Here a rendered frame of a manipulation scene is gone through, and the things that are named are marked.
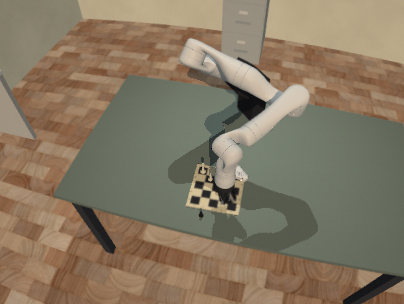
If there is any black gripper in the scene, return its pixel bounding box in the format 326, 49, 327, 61
212, 178, 236, 205

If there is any chessboard with chess pieces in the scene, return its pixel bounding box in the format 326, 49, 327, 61
186, 164, 244, 216

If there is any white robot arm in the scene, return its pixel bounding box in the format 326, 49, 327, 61
179, 38, 310, 189

